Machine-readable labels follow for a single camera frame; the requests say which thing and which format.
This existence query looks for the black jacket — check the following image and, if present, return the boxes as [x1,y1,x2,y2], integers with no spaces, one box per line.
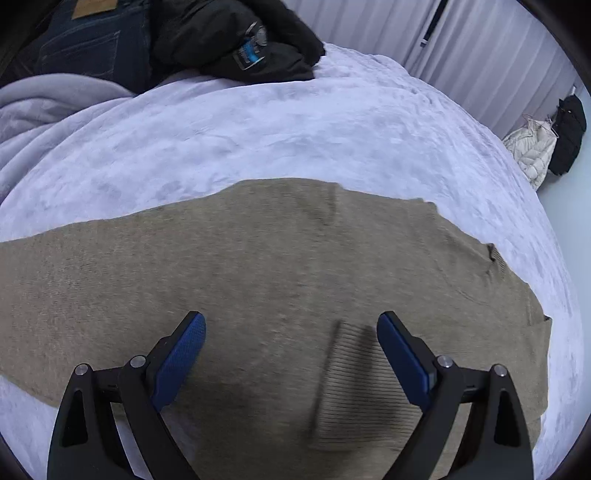
[150,0,326,84]

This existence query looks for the white pleated curtain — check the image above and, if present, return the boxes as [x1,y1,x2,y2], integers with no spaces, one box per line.
[281,0,578,139]

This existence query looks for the dark blue jeans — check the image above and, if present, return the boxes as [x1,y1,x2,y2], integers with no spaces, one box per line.
[9,0,155,93]

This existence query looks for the lavender plush blanket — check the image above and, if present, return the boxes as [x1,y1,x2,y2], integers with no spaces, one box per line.
[0,42,583,480]

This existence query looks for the grey fleece blanket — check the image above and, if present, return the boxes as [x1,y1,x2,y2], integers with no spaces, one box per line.
[0,74,137,195]

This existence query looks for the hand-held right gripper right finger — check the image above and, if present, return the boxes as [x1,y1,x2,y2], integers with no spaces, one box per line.
[376,311,535,480]

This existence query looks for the beige knit sweater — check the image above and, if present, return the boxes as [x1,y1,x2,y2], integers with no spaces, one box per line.
[0,178,553,472]

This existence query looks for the white puffer jacket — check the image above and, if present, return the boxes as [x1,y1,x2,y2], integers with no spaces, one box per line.
[502,114,559,191]

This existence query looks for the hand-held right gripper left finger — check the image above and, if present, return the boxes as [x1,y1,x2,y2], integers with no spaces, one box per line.
[46,311,207,480]

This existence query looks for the black hanging bag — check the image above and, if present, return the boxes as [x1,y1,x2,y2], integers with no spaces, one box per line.
[549,95,588,176]

